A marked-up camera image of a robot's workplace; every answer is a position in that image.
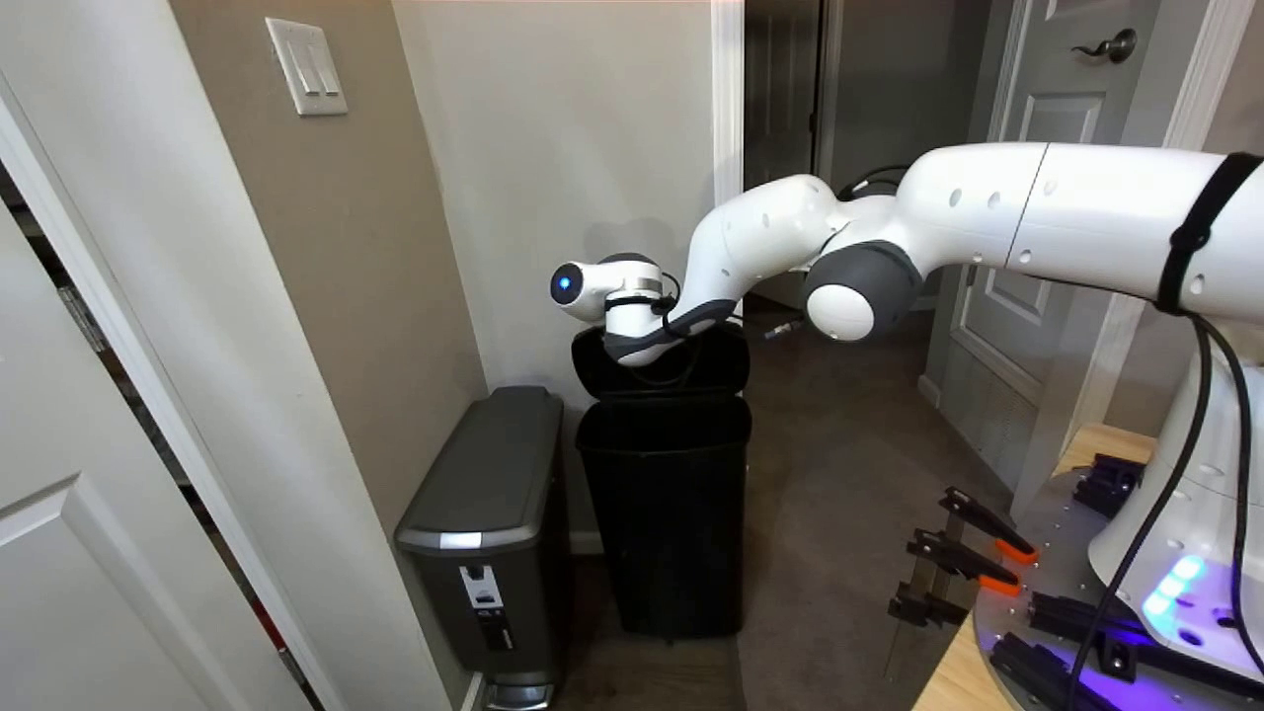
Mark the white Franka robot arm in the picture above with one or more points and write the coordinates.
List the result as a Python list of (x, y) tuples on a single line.
[(1050, 212)]

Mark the black plastic bin body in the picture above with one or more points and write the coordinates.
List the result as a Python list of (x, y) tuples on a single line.
[(663, 528)]

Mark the grey step bin with label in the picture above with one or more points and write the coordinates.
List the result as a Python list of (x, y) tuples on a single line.
[(486, 474)]

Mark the plain black clamp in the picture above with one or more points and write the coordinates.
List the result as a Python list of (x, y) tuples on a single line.
[(927, 605)]

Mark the wooden robot platform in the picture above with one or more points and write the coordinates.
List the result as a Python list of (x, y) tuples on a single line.
[(948, 677)]

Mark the black clamp block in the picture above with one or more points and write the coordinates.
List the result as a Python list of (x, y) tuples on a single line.
[(1106, 482)]

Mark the grey panel door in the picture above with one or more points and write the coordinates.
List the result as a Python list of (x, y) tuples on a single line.
[(1039, 79)]

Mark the white panel door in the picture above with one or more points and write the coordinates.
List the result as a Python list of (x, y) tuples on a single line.
[(81, 593)]

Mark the white light switch plate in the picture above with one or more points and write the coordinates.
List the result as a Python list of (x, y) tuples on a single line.
[(304, 64)]

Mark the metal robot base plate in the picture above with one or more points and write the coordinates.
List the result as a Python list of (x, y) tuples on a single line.
[(1050, 555)]

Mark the black aluminium rail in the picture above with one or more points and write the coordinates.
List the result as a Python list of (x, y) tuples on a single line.
[(1031, 675), (1093, 623)]

